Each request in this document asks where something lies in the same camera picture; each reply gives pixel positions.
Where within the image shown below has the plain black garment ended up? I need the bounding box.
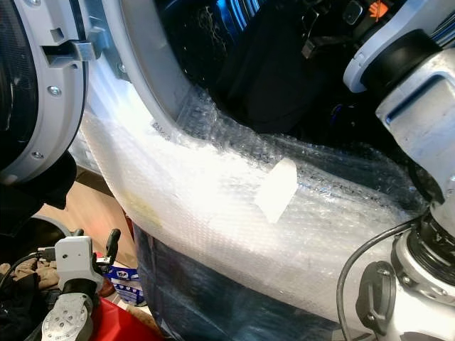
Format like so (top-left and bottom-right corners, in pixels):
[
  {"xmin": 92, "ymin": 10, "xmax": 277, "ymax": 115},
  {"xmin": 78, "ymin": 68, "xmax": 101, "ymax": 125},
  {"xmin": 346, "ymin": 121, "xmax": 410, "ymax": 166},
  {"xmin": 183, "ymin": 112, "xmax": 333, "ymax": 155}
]
[{"xmin": 210, "ymin": 0, "xmax": 349, "ymax": 136}]

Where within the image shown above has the white front-load washing machine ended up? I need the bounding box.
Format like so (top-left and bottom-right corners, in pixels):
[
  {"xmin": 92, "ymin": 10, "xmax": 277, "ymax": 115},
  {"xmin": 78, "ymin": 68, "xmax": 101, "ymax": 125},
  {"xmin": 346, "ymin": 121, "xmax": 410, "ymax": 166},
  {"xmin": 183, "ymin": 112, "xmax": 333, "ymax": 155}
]
[{"xmin": 75, "ymin": 0, "xmax": 455, "ymax": 341}]

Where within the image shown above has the blue and white package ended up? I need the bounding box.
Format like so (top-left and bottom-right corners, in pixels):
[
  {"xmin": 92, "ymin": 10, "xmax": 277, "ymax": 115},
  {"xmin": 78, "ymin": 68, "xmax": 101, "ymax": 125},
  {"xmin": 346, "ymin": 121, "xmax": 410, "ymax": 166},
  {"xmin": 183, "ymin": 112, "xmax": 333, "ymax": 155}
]
[{"xmin": 96, "ymin": 266, "xmax": 141, "ymax": 299}]

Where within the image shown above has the black cloth draped on door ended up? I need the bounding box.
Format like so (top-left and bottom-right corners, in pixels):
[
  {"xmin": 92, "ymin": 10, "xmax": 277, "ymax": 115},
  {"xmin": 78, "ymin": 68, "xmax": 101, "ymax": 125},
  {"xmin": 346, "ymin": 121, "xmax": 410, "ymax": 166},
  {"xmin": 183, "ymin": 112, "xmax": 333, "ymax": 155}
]
[{"xmin": 0, "ymin": 160, "xmax": 87, "ymax": 235}]

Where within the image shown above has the brown crumpled cloth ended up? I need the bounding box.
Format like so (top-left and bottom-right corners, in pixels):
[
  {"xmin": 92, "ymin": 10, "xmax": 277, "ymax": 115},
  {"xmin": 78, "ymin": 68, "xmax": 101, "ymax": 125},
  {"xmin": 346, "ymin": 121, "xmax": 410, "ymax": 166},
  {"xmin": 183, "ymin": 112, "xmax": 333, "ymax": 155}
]
[{"xmin": 11, "ymin": 257, "xmax": 59, "ymax": 288}]

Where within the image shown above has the red plastic stool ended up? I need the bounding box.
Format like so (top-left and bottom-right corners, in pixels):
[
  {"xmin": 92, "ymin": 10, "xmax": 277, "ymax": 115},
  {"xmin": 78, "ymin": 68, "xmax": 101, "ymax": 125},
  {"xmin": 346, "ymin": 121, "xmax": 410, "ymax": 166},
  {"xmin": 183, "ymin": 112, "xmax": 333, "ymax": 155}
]
[{"xmin": 92, "ymin": 298, "xmax": 150, "ymax": 341}]

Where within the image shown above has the black crumpled clothing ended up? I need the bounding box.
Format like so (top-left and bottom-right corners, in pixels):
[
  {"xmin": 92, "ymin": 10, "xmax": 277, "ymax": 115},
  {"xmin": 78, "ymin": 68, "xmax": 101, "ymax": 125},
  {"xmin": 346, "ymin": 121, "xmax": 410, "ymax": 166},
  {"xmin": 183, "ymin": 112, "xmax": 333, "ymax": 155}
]
[{"xmin": 0, "ymin": 284, "xmax": 43, "ymax": 341}]

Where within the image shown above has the clear bubble wrap sheet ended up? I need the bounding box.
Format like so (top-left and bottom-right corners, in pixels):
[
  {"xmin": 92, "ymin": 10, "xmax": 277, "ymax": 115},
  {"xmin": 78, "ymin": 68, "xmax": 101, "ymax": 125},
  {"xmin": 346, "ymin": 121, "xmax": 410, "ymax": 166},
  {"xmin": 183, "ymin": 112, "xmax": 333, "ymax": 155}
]
[{"xmin": 78, "ymin": 78, "xmax": 434, "ymax": 338}]

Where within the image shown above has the perforated steel washer drum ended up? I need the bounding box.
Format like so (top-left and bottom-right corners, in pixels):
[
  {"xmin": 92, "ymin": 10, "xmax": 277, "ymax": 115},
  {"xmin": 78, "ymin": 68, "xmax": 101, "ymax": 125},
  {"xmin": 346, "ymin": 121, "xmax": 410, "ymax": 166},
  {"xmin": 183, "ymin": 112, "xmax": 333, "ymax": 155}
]
[{"xmin": 160, "ymin": 0, "xmax": 257, "ymax": 72}]

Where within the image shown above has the round washer door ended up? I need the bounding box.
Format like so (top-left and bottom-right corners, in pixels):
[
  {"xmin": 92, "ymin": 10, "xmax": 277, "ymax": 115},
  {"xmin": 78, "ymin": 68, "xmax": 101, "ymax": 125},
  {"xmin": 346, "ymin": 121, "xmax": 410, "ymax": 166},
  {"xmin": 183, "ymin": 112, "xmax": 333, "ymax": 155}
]
[{"xmin": 0, "ymin": 0, "xmax": 93, "ymax": 187}]

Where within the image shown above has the white tape piece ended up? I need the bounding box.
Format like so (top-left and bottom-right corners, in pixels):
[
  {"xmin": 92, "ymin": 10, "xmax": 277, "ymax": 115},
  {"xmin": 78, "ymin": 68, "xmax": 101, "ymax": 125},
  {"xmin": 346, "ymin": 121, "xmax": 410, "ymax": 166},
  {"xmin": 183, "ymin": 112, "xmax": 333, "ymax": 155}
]
[{"xmin": 254, "ymin": 158, "xmax": 299, "ymax": 224}]

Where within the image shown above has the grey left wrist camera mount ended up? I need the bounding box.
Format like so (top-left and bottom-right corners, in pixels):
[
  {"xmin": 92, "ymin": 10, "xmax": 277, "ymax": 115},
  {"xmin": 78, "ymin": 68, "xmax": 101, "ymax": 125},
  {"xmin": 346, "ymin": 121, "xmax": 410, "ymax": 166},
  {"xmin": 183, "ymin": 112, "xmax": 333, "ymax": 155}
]
[{"xmin": 54, "ymin": 236, "xmax": 97, "ymax": 282}]

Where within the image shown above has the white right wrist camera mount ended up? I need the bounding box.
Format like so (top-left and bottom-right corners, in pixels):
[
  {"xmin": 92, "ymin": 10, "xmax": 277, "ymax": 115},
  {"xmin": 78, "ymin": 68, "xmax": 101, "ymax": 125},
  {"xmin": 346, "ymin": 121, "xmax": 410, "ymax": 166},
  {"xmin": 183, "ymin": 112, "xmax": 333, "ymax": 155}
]
[{"xmin": 341, "ymin": 0, "xmax": 455, "ymax": 93}]

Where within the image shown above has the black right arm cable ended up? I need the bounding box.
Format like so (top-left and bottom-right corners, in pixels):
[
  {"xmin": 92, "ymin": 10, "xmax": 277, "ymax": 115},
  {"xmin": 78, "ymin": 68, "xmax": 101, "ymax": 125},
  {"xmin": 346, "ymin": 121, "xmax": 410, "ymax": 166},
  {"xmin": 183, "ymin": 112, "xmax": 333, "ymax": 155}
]
[{"xmin": 336, "ymin": 217, "xmax": 427, "ymax": 341}]

